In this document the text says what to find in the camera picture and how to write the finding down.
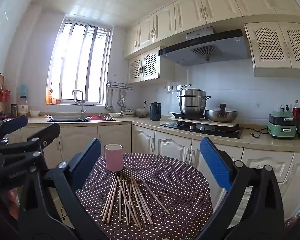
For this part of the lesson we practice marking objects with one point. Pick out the steel wok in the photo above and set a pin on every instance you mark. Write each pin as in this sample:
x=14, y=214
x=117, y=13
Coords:
x=221, y=115

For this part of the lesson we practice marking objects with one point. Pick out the red capped bottle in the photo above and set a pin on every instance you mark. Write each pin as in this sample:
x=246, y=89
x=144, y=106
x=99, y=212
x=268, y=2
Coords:
x=296, y=112

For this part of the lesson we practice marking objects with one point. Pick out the bunch of wooden chopsticks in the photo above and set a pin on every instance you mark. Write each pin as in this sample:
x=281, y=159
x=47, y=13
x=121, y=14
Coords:
x=119, y=200

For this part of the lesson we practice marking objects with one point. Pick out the red hanging holder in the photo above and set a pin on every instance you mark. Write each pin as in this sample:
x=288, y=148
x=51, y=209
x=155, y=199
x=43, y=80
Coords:
x=5, y=95

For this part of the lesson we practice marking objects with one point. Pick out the grey range hood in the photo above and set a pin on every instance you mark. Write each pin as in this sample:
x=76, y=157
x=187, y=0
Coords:
x=177, y=55

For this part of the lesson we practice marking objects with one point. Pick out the pink cup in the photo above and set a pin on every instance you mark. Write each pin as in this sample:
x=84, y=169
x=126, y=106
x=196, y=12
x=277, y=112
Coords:
x=113, y=160

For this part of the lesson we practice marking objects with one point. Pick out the steel utensil rail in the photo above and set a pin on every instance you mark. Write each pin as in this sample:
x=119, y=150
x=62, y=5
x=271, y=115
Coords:
x=118, y=83

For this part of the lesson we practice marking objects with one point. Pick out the pink white cloth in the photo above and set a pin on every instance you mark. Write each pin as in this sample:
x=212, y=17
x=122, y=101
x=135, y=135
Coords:
x=49, y=116

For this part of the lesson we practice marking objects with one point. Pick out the cream upper wall cabinets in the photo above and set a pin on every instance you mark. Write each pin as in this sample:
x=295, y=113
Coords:
x=215, y=5

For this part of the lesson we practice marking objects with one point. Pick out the orange bottle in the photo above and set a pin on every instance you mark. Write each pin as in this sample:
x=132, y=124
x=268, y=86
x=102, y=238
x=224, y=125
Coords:
x=49, y=97

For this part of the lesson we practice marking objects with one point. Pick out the steel steamer pot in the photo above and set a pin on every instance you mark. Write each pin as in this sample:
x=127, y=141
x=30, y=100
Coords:
x=192, y=102

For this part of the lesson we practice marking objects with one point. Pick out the white bowl stack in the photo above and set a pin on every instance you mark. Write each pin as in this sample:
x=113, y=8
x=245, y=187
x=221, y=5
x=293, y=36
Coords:
x=128, y=113
x=142, y=112

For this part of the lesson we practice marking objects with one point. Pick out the black gas stove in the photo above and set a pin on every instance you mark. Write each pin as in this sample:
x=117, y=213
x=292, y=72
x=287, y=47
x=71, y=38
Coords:
x=215, y=132

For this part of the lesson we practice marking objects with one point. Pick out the white framed window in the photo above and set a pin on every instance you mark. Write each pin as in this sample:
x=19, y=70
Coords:
x=72, y=62

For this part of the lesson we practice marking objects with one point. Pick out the steel sink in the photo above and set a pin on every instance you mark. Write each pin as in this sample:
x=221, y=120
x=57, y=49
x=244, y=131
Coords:
x=65, y=118

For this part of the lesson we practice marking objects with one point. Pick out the dark blue kettle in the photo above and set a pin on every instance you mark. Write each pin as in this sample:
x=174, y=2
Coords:
x=155, y=111

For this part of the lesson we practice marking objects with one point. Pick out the red dish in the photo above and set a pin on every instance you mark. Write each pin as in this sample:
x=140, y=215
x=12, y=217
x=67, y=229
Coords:
x=96, y=117

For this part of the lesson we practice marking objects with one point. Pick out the hanging steel utensils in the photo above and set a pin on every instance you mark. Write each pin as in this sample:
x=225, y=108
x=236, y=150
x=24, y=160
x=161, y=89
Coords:
x=122, y=100

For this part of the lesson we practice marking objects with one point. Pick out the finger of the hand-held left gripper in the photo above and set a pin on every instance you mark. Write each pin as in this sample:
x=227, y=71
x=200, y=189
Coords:
x=17, y=122
x=50, y=131

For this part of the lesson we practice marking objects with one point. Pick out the person's left hand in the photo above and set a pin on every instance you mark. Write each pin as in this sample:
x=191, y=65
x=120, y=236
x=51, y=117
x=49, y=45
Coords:
x=13, y=202

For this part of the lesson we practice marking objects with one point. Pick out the small red jar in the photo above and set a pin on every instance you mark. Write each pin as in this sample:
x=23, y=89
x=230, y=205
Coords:
x=58, y=101

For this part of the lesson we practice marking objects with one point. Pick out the hanging steel ladle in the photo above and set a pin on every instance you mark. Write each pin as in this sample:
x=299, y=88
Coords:
x=109, y=107

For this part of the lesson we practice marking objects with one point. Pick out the cream lattice door cabinet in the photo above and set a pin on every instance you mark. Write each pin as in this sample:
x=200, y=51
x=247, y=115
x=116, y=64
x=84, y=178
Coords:
x=143, y=65
x=277, y=45

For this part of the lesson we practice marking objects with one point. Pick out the wide white bowl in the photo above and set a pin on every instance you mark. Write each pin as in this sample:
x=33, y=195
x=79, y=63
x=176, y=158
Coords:
x=115, y=115

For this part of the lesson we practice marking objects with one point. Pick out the green electric cooker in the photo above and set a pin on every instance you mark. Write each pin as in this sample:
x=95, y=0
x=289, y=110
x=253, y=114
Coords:
x=281, y=127

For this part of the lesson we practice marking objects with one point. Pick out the clear bottle white label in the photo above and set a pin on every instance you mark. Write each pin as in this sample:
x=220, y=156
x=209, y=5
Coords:
x=23, y=107

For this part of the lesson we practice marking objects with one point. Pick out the chrome faucet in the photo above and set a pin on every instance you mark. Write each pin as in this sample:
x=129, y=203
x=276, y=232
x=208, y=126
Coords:
x=83, y=105

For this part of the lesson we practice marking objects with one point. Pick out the cream base cabinets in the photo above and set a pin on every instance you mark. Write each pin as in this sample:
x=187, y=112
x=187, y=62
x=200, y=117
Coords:
x=110, y=135
x=170, y=145

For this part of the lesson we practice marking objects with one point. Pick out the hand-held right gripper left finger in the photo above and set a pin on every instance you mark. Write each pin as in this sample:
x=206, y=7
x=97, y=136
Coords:
x=87, y=157

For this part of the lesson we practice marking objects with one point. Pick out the light blue wall holder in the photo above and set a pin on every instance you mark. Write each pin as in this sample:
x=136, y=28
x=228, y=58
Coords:
x=23, y=90

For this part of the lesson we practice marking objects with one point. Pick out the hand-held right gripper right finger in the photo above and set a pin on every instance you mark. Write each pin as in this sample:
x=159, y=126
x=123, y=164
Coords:
x=215, y=162

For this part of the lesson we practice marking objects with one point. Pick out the brown polka dot tablecloth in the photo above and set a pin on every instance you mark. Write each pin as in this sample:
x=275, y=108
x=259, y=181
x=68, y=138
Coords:
x=177, y=192

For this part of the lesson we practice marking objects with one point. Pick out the small dark jar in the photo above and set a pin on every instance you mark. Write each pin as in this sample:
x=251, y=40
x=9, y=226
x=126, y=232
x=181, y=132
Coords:
x=13, y=110

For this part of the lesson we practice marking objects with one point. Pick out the beige stone countertop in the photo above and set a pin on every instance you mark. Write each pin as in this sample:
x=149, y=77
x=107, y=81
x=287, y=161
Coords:
x=255, y=142

